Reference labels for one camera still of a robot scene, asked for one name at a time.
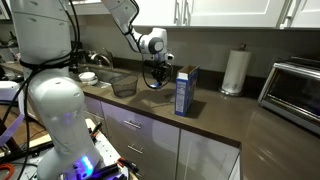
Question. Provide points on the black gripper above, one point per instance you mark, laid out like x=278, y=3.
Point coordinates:
x=161, y=70

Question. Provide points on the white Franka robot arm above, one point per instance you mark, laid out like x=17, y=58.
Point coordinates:
x=56, y=100

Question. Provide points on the blue open cardboard box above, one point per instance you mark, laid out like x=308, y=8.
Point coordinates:
x=185, y=91

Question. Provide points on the chrome sink faucet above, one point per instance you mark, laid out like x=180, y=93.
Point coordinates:
x=101, y=58

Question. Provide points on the grey base cabinet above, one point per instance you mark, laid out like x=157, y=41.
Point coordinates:
x=156, y=146

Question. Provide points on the white paper towel roll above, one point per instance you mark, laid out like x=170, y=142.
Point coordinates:
x=236, y=71

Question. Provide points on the black screwdriver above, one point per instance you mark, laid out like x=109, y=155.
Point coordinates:
x=96, y=128

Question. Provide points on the dark coffee machine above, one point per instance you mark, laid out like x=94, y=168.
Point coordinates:
x=76, y=55

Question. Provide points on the white upper cabinets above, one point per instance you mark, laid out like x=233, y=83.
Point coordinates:
x=216, y=12

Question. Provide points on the silver toaster oven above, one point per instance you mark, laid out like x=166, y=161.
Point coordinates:
x=293, y=93

